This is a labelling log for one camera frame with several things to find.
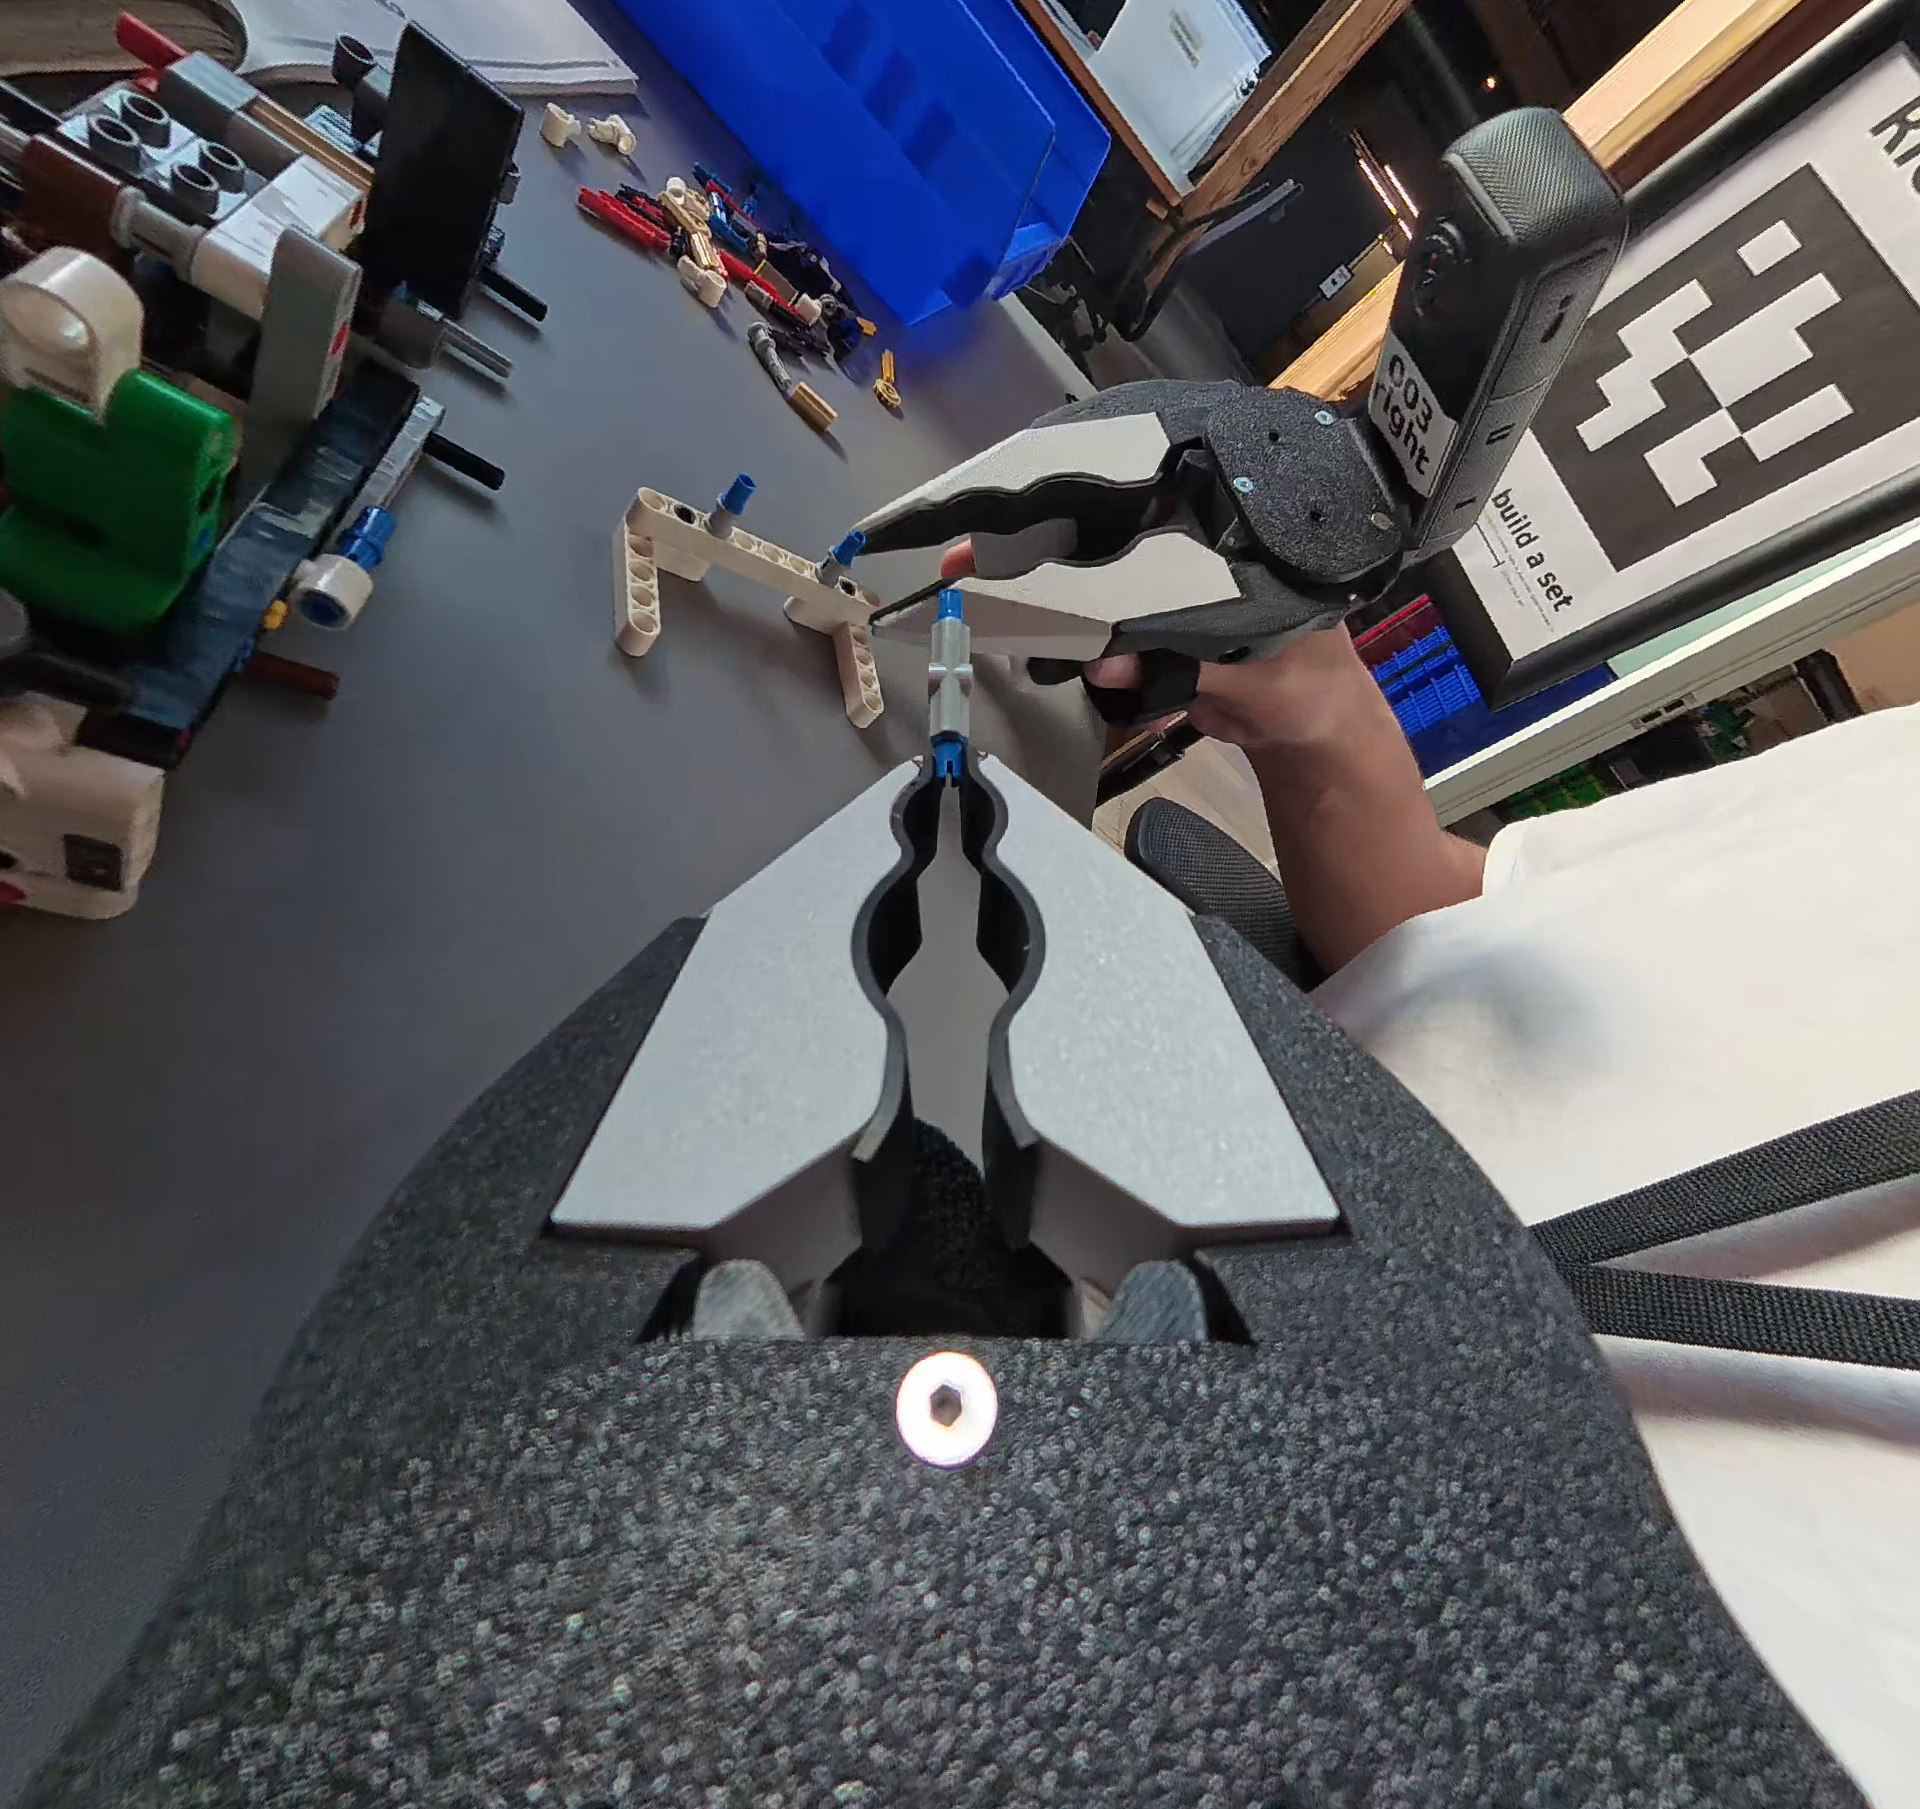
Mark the black office chair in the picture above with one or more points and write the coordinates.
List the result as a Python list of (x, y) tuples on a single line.
[(1214, 879)]

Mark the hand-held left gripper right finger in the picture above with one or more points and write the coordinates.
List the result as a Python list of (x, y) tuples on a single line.
[(1156, 1060)]

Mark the white table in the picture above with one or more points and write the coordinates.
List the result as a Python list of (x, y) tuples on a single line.
[(1726, 639)]

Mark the person's right forearm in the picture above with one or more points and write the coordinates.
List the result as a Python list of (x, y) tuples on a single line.
[(1383, 849)]

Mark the framed marker sign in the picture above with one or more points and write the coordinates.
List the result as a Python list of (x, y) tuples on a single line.
[(1726, 338)]

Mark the person's right hand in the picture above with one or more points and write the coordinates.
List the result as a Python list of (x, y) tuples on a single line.
[(1307, 698)]

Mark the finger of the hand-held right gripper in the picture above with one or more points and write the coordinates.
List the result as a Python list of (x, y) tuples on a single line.
[(1110, 589), (1094, 451)]

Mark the white lego beam frame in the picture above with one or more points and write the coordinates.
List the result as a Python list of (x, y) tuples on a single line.
[(662, 548)]

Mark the stack of white papers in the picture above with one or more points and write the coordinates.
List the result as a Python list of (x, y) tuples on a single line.
[(1186, 39)]

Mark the pile of coloured lego pieces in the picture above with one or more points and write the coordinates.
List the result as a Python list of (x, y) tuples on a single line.
[(704, 249)]

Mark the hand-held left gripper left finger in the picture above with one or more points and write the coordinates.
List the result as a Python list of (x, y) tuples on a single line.
[(734, 1060)]

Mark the wooden workbench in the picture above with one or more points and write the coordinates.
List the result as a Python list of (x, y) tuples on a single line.
[(1349, 39), (1726, 25)]

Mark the grey lego pin connector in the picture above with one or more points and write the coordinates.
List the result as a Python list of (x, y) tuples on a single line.
[(952, 693)]

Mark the partly built lego vehicle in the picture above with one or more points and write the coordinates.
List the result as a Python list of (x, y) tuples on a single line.
[(181, 415)]

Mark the blue plastic bin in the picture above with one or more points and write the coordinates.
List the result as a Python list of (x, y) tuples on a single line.
[(841, 67)]

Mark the blue storage crates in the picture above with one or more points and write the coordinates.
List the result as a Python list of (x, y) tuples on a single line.
[(1427, 668)]

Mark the tan lego connector grey axle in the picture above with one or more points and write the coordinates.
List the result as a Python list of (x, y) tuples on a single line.
[(810, 404)]

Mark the green storage crate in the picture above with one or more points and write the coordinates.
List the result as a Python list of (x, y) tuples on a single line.
[(1575, 789)]

